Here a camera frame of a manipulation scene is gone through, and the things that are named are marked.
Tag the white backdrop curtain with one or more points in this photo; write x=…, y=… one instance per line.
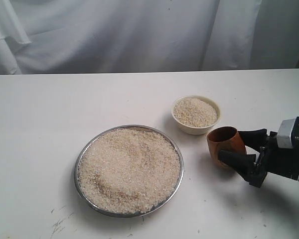
x=110, y=36

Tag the round steel rice tray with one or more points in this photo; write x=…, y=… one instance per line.
x=128, y=171

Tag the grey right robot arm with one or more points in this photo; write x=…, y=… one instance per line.
x=278, y=153

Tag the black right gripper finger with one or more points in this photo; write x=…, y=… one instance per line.
x=243, y=164
x=254, y=139

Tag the cream ceramic bowl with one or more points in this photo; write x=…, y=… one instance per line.
x=195, y=115

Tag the brown wooden cup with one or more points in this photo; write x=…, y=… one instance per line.
x=224, y=138

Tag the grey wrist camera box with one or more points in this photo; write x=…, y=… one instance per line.
x=287, y=134

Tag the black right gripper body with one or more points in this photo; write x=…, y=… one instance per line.
x=275, y=160

